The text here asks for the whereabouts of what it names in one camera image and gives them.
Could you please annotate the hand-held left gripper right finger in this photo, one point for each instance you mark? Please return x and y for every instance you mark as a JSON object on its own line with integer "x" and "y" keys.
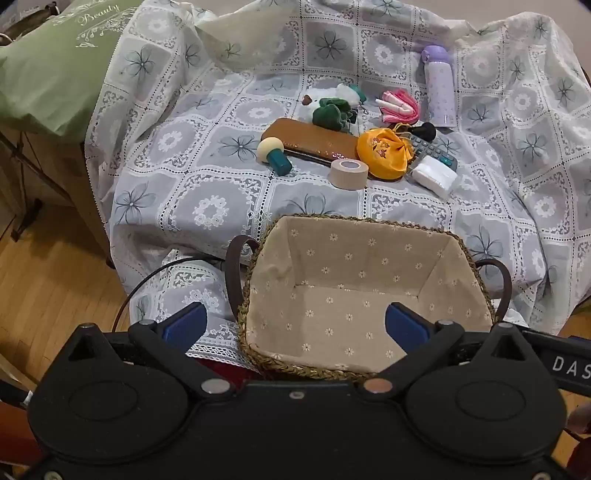
{"x": 406, "y": 325}

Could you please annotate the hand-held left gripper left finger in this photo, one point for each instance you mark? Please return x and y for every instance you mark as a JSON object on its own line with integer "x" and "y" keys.
{"x": 187, "y": 321}

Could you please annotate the woven basket with fabric liner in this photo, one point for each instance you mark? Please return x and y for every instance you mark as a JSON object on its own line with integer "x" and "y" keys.
{"x": 341, "y": 277}

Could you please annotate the white packet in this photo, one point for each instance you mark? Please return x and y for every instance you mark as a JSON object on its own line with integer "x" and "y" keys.
{"x": 434, "y": 177}

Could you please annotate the beige tape roll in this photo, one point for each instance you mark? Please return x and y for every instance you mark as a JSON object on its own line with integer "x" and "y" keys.
{"x": 339, "y": 177}

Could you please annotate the cream mushroom-shaped sponge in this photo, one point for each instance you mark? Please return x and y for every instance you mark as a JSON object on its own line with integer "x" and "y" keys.
{"x": 270, "y": 150}

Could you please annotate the white plush toy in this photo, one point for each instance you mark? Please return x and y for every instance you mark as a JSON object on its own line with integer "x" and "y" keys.
{"x": 346, "y": 92}

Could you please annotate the red cloth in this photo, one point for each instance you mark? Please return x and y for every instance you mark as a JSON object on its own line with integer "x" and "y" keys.
{"x": 226, "y": 369}

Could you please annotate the grey floral lace tablecloth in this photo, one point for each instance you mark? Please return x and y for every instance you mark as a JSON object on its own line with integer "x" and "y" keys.
{"x": 194, "y": 152}

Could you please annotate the grey calculator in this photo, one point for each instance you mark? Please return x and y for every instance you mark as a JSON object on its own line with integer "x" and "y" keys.
{"x": 429, "y": 147}

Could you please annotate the black rounded sponge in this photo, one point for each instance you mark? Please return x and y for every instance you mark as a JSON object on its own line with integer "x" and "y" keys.
{"x": 425, "y": 130}

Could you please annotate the brown leather wallet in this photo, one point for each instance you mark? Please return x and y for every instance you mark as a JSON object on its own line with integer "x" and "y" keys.
{"x": 309, "y": 138}

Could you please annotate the pink striped cloth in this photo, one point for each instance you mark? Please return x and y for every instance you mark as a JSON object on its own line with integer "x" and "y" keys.
{"x": 406, "y": 108}

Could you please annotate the green plush toy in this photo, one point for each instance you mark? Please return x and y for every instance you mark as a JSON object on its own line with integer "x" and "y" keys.
{"x": 330, "y": 115}

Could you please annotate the purple water bottle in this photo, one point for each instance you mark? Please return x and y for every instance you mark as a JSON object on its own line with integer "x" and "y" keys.
{"x": 438, "y": 87}

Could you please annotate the cream cloth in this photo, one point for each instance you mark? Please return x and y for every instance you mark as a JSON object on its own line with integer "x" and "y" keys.
{"x": 240, "y": 41}

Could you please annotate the green printed pillow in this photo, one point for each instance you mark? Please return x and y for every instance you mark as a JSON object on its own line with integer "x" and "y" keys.
{"x": 51, "y": 69}

